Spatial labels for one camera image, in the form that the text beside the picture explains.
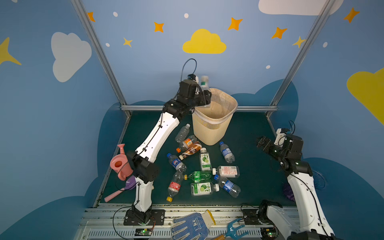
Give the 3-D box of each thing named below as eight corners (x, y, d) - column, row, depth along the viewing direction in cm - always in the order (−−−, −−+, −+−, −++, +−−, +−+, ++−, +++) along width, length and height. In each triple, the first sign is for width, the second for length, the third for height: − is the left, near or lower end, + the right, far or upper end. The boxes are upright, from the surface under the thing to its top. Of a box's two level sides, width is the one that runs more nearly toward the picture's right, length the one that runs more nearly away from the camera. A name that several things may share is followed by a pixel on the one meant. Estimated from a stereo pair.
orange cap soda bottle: (179, 154, 98) (178, 151, 95) (174, 149, 100) (174, 146, 98) (196, 140, 105) (196, 138, 102) (192, 136, 107) (192, 133, 104)
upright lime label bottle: (199, 171, 91) (200, 169, 89) (199, 149, 100) (199, 147, 99) (211, 171, 91) (211, 169, 89) (209, 149, 100) (210, 147, 99)
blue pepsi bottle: (164, 160, 94) (163, 158, 92) (170, 154, 97) (169, 152, 95) (181, 174, 88) (181, 172, 86) (187, 167, 91) (187, 165, 89)
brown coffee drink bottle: (183, 163, 93) (183, 160, 91) (179, 158, 95) (178, 155, 93) (202, 147, 100) (203, 144, 98) (198, 143, 103) (198, 140, 100)
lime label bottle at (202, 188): (190, 195, 83) (190, 193, 80) (190, 184, 87) (190, 182, 84) (218, 195, 83) (219, 193, 80) (217, 184, 87) (218, 182, 84)
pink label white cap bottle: (212, 177, 88) (213, 175, 86) (211, 167, 92) (212, 165, 90) (239, 177, 88) (240, 175, 86) (237, 167, 92) (238, 165, 90)
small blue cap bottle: (227, 164, 93) (228, 162, 91) (217, 144, 102) (218, 142, 100) (236, 161, 94) (237, 160, 92) (225, 142, 103) (226, 140, 101)
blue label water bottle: (212, 181, 86) (212, 178, 84) (216, 174, 89) (217, 171, 86) (236, 199, 80) (238, 197, 78) (240, 191, 83) (242, 189, 80)
